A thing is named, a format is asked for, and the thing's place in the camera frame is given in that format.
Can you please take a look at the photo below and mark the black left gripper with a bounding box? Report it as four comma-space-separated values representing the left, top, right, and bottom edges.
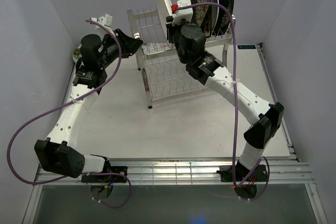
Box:
98, 28, 142, 69

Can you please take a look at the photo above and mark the white rectangular plate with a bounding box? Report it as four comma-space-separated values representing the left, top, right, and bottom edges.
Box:
155, 0, 172, 43

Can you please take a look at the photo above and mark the black floral plate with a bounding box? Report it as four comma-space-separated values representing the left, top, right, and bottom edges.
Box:
184, 0, 211, 38
214, 0, 232, 34

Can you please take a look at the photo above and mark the mint green round plate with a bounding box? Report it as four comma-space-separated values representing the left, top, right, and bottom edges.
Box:
72, 45, 82, 63

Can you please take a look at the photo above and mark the round white teal-rimmed plate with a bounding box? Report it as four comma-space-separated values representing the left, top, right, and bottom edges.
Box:
211, 0, 219, 36

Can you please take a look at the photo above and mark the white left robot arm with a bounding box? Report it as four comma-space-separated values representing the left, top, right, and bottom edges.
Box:
34, 29, 143, 182

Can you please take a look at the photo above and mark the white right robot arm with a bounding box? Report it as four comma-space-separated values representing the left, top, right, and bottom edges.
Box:
166, 21, 284, 180

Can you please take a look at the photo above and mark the stainless steel dish rack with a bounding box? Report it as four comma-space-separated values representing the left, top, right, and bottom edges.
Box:
126, 7, 238, 109

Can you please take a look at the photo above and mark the blue table label sticker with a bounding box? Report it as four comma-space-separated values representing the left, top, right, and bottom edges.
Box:
237, 45, 256, 50

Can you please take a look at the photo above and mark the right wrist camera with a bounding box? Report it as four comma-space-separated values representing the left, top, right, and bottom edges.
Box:
165, 0, 193, 26

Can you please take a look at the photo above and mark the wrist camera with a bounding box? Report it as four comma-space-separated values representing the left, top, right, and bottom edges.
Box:
165, 0, 193, 26
89, 14, 114, 36

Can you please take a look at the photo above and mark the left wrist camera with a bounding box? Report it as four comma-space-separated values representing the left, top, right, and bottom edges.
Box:
89, 14, 114, 36

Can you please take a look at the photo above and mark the aluminium table edge rail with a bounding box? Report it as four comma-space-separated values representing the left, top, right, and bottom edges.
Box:
33, 161, 316, 186

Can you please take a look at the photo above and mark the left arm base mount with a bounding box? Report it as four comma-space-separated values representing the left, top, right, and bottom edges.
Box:
81, 166, 128, 184

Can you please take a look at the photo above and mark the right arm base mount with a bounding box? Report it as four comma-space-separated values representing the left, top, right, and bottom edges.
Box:
216, 164, 268, 184

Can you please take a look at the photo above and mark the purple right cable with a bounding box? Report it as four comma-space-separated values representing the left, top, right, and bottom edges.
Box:
175, 2, 270, 201

